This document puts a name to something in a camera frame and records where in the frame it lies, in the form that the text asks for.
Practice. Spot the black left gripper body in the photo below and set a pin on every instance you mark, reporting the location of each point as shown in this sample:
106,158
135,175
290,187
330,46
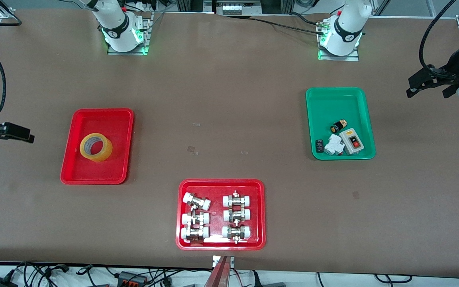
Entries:
451,71

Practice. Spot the yellow clear packing tape roll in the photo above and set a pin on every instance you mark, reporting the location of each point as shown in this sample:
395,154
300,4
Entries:
106,153

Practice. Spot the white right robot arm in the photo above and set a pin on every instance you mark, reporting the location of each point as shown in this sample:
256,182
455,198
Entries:
114,24

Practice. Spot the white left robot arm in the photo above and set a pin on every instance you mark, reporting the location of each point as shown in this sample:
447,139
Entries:
345,28

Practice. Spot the plain red plastic tray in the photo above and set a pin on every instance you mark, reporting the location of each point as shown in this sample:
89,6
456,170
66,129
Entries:
98,119

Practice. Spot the green plastic tray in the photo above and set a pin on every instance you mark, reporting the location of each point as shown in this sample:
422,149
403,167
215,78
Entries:
337,107

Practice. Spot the red tray holding fittings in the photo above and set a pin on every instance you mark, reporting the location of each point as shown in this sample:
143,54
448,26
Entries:
216,215

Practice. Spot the black yellow pushbutton component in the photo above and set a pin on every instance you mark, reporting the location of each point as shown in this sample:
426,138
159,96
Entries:
336,127

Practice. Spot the white circuit breaker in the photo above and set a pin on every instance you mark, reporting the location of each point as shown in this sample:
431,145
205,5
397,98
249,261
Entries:
335,144

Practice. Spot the small black connector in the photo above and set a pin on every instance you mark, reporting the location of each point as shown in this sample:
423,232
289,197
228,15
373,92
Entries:
319,146

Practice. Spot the black power adapter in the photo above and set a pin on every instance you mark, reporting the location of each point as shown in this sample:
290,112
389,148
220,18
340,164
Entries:
0,282

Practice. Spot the metal fitting with white caps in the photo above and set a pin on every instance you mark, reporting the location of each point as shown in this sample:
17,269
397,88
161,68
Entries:
236,232
197,202
195,218
236,215
236,200
195,232

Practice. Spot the white electrical terminal block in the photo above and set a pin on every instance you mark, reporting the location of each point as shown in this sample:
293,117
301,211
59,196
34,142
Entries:
233,8

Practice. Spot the red metal beam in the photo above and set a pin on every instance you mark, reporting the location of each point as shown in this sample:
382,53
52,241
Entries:
217,277

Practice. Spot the grey on-off switch box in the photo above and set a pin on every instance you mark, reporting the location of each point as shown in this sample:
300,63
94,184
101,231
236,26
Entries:
347,136

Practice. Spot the small metal edge bracket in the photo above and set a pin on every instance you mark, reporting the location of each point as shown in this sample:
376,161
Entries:
223,260

